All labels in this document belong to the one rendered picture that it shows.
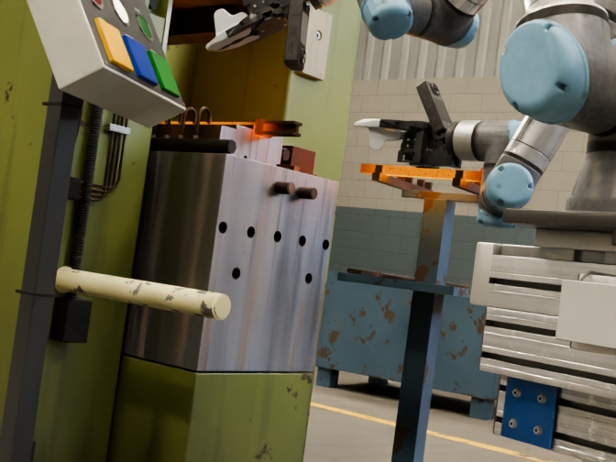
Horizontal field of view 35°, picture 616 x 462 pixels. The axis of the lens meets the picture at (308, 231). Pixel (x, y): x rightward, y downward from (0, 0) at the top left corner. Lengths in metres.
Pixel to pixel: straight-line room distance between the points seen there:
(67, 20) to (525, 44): 0.69
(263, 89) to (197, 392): 0.85
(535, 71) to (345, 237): 10.27
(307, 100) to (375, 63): 9.15
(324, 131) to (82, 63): 1.15
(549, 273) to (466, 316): 4.36
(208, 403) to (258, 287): 0.27
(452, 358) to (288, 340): 3.57
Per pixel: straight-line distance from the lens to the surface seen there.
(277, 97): 2.48
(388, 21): 1.59
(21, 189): 2.03
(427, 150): 1.88
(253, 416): 2.17
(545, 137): 1.67
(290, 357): 2.22
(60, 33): 1.55
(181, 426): 2.05
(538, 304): 1.35
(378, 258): 11.16
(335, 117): 2.60
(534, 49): 1.24
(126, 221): 2.10
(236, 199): 2.04
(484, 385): 5.66
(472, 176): 2.31
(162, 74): 1.74
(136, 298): 1.81
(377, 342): 5.95
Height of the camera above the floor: 0.70
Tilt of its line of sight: 2 degrees up
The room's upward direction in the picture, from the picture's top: 8 degrees clockwise
